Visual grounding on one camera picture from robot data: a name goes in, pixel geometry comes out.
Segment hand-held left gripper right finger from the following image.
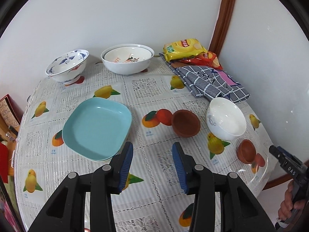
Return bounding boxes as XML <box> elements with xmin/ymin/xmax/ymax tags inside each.
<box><xmin>172</xmin><ymin>142</ymin><xmax>276</xmax><ymax>232</ymax></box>

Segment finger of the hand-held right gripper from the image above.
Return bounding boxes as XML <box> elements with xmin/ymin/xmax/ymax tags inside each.
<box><xmin>277</xmin><ymin>146</ymin><xmax>303</xmax><ymax>166</ymax></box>
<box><xmin>269</xmin><ymin>145</ymin><xmax>286</xmax><ymax>166</ymax></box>

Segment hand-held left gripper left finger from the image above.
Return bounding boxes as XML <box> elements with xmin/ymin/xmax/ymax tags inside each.
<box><xmin>28</xmin><ymin>142</ymin><xmax>134</xmax><ymax>232</ymax></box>

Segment blue square plate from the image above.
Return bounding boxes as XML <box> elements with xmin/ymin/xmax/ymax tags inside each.
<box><xmin>62</xmin><ymin>97</ymin><xmax>132</xmax><ymax>161</ymax></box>

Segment person's right hand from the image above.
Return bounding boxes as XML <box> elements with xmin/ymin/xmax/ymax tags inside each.
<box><xmin>278</xmin><ymin>181</ymin><xmax>306</xmax><ymax>221</ymax></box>

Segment brown wooden baseboard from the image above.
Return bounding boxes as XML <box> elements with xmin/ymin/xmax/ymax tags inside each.
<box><xmin>262</xmin><ymin>171</ymin><xmax>294</xmax><ymax>191</ymax></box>

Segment small brown bowl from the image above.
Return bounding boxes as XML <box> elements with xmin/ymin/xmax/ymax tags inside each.
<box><xmin>237</xmin><ymin>139</ymin><xmax>257</xmax><ymax>164</ymax></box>
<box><xmin>171</xmin><ymin>109</ymin><xmax>201</xmax><ymax>138</ymax></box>

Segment plain white bowl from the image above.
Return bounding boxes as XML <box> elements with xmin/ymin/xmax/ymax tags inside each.
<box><xmin>206</xmin><ymin>97</ymin><xmax>247</xmax><ymax>141</ymax></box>

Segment fruit-printed tablecloth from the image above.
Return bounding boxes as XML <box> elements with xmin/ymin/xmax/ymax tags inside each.
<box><xmin>14</xmin><ymin>53</ymin><xmax>278</xmax><ymax>232</ymax></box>

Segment grey checked cloth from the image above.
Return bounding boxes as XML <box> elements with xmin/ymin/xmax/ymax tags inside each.
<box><xmin>159</xmin><ymin>53</ymin><xmax>251</xmax><ymax>104</ymax></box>

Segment large white bowl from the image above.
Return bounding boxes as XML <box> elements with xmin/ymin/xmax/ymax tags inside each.
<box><xmin>101</xmin><ymin>44</ymin><xmax>154</xmax><ymax>74</ymax></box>

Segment red snack bag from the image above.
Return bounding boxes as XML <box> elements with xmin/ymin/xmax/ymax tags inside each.
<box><xmin>180</xmin><ymin>51</ymin><xmax>224</xmax><ymax>70</ymax></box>

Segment blue patterned white bowl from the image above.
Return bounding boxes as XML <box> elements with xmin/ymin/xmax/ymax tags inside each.
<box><xmin>45</xmin><ymin>49</ymin><xmax>89</xmax><ymax>85</ymax></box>

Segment white bowl with orange print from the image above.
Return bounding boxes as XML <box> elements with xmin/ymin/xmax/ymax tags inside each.
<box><xmin>104</xmin><ymin>47</ymin><xmax>152</xmax><ymax>65</ymax></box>

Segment wooden side cabinet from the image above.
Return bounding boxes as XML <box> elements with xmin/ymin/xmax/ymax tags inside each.
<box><xmin>0</xmin><ymin>111</ymin><xmax>20</xmax><ymax>177</ymax></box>

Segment yellow snack bag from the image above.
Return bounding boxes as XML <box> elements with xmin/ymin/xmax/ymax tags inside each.
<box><xmin>163</xmin><ymin>38</ymin><xmax>208</xmax><ymax>62</ymax></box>

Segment red paper bag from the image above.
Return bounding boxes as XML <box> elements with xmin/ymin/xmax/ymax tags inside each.
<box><xmin>0</xmin><ymin>142</ymin><xmax>9</xmax><ymax>183</ymax></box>

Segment pink floral blanket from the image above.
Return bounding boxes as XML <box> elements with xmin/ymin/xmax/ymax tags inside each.
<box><xmin>0</xmin><ymin>193</ymin><xmax>21</xmax><ymax>232</ymax></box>

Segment patterned brown box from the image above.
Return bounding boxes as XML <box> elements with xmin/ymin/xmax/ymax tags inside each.
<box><xmin>0</xmin><ymin>94</ymin><xmax>22</xmax><ymax>126</ymax></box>

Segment brown wooden door frame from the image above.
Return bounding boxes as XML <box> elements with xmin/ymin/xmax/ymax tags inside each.
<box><xmin>208</xmin><ymin>0</ymin><xmax>238</xmax><ymax>54</ymax></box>

